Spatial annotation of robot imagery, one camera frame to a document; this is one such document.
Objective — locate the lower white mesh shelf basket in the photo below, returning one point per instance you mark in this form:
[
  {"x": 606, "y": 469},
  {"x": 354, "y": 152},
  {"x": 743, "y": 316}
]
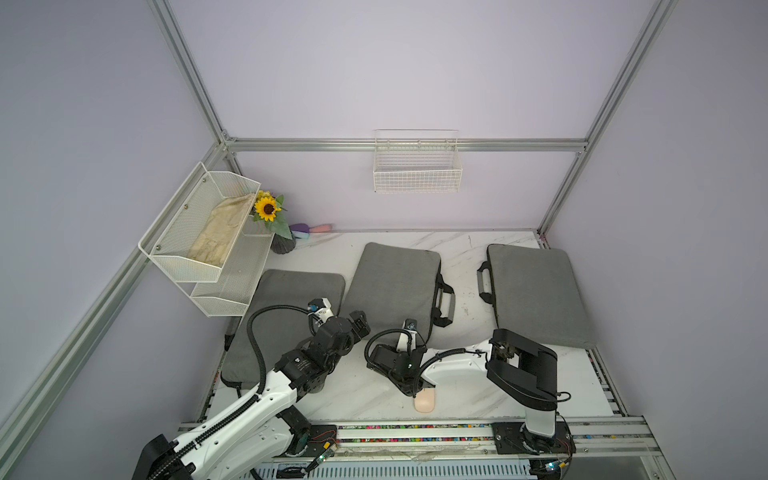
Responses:
[{"x": 232, "y": 294}]

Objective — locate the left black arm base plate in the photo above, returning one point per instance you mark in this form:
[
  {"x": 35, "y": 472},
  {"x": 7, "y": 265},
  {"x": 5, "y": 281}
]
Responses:
[{"x": 311, "y": 442}]

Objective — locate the aluminium frame rails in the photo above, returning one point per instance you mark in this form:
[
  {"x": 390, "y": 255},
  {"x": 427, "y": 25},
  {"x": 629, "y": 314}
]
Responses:
[{"x": 38, "y": 404}]

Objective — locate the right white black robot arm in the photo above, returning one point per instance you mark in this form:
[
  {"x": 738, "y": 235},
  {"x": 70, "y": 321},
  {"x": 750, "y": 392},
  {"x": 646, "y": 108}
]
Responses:
[{"x": 523, "y": 369}]

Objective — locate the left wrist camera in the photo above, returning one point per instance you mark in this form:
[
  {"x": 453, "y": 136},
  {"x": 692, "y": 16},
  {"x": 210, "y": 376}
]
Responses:
[{"x": 319, "y": 311}]

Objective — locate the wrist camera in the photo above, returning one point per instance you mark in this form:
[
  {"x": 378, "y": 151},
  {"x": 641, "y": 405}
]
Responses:
[
  {"x": 319, "y": 311},
  {"x": 407, "y": 336}
]

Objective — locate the pastel toy mushrooms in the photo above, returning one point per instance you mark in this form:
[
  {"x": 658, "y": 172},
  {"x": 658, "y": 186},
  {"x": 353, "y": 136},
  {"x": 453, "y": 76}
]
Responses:
[{"x": 304, "y": 231}]

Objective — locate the artificial sunflower bouquet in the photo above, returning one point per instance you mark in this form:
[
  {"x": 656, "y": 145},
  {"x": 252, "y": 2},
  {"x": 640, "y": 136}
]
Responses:
[{"x": 268, "y": 212}]

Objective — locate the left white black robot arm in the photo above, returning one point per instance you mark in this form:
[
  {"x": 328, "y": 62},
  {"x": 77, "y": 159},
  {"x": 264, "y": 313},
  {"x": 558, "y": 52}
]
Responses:
[{"x": 264, "y": 422}]

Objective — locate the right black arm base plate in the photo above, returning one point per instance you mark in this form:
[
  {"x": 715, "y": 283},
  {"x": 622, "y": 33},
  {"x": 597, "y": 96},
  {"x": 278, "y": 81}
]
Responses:
[{"x": 513, "y": 438}]

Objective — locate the beige cloth in basket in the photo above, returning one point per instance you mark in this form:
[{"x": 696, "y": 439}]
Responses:
[{"x": 213, "y": 244}]

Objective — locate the white wire wall basket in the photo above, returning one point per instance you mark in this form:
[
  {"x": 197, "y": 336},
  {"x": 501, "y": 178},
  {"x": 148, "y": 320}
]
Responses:
[{"x": 416, "y": 161}]

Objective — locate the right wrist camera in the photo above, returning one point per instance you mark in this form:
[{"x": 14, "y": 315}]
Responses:
[{"x": 407, "y": 336}]

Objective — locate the white mesh shelf basket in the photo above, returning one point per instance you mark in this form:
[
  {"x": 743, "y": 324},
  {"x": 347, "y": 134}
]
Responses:
[
  {"x": 168, "y": 241},
  {"x": 232, "y": 294}
]

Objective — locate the pink computer mouse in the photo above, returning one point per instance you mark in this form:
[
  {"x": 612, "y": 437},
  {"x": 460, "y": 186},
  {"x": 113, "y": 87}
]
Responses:
[{"x": 425, "y": 401}]

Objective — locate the upper white mesh shelf basket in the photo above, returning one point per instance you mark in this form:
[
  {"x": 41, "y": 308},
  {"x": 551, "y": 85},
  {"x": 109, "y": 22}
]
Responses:
[{"x": 168, "y": 241}]

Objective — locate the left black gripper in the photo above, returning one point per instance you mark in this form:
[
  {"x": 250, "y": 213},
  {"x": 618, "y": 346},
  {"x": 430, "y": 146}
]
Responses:
[{"x": 361, "y": 326}]

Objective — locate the grey laptop bag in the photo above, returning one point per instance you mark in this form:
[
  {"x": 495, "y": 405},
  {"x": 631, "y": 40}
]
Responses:
[
  {"x": 392, "y": 285},
  {"x": 277, "y": 331},
  {"x": 534, "y": 293}
]

